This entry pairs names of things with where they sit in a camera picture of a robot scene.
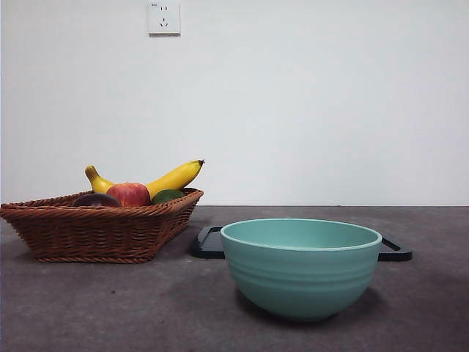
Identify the teal ribbed bowl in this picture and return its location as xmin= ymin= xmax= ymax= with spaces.
xmin=220 ymin=218 xmax=383 ymax=323

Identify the dark purple plum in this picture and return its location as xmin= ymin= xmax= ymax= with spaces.
xmin=71 ymin=193 xmax=122 ymax=208

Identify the yellow banana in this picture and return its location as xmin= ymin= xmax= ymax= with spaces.
xmin=84 ymin=158 xmax=205 ymax=201

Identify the green lime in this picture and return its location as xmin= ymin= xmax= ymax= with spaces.
xmin=150 ymin=188 xmax=185 ymax=205

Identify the dark rectangular tray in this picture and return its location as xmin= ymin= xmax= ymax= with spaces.
xmin=190 ymin=225 xmax=414 ymax=262

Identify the red yellow apple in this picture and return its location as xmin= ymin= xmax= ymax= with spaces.
xmin=106 ymin=182 xmax=152 ymax=208

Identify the brown wicker basket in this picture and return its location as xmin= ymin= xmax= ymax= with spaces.
xmin=0 ymin=188 xmax=204 ymax=264

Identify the white wall power socket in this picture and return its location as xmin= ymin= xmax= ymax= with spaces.
xmin=147 ymin=0 xmax=181 ymax=37

